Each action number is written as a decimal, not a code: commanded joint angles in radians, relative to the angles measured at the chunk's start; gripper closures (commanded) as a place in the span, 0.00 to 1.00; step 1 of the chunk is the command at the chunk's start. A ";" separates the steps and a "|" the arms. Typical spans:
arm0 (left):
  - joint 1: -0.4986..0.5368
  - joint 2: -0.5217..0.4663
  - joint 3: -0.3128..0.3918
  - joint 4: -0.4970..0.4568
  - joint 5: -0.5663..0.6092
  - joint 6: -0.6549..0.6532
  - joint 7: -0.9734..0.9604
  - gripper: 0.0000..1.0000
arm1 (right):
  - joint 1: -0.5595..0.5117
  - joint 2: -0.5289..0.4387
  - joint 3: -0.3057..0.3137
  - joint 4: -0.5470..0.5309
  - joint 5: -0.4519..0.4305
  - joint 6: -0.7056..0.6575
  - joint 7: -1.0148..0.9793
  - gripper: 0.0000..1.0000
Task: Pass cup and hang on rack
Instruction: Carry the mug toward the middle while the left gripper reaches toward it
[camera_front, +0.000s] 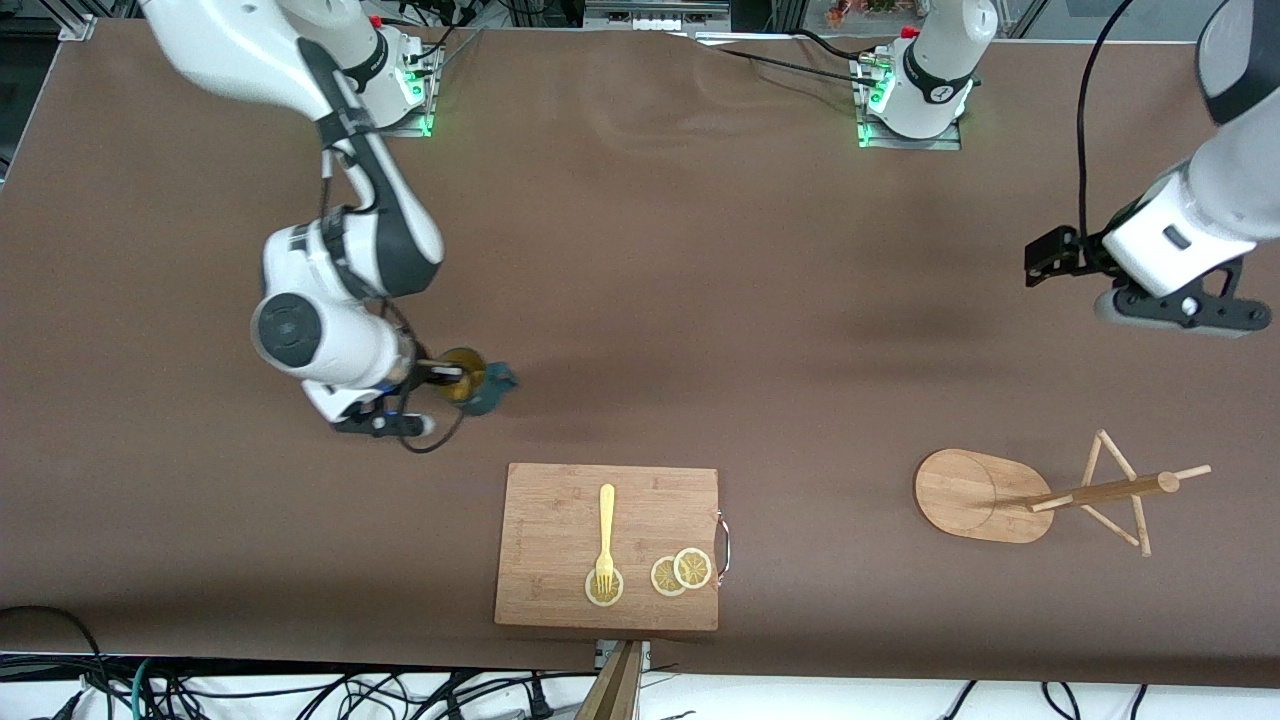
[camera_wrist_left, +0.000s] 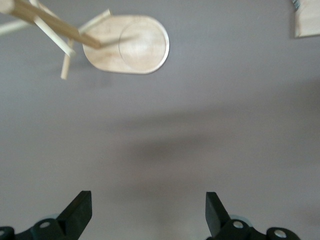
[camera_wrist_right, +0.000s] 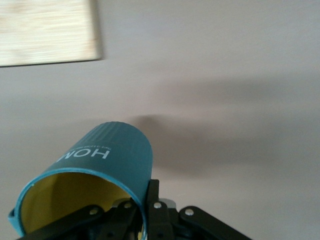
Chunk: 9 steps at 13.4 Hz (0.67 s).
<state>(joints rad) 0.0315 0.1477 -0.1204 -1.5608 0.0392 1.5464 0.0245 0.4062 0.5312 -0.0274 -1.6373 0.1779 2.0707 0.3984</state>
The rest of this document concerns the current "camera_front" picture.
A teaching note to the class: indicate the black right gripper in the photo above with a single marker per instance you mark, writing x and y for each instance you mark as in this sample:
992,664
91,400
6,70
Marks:
428,372

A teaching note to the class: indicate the black power plug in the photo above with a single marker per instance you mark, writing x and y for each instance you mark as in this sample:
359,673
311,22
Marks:
540,705

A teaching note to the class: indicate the yellow plastic fork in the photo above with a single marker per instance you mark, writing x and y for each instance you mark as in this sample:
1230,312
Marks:
606,520

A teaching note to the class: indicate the bamboo cutting board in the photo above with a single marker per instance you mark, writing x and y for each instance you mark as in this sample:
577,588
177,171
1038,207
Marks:
550,530

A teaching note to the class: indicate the metal post bracket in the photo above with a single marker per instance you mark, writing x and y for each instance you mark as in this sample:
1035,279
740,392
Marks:
603,650

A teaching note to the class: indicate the teal cup yellow inside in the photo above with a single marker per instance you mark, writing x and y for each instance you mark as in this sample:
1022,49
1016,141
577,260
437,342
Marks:
490,400

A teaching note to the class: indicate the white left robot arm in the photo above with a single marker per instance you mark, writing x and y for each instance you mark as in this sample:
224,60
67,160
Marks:
1210,200

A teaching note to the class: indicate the brown wooden post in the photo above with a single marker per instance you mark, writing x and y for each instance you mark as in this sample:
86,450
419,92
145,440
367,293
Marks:
615,690

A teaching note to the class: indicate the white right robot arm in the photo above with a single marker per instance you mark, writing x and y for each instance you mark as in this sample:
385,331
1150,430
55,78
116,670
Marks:
320,340

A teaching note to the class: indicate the lemon slice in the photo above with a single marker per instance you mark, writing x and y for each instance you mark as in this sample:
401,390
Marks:
693,568
660,578
604,601

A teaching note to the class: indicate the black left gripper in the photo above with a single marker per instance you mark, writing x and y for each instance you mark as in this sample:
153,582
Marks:
1087,251

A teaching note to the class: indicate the wooden cup rack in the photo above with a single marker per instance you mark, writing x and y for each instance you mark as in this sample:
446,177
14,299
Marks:
975,495

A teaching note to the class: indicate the aluminium frame bracket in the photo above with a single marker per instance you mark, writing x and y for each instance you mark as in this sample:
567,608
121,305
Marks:
78,28

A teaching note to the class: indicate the grey power strip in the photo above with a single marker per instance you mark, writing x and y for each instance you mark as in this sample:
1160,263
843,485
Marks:
650,18

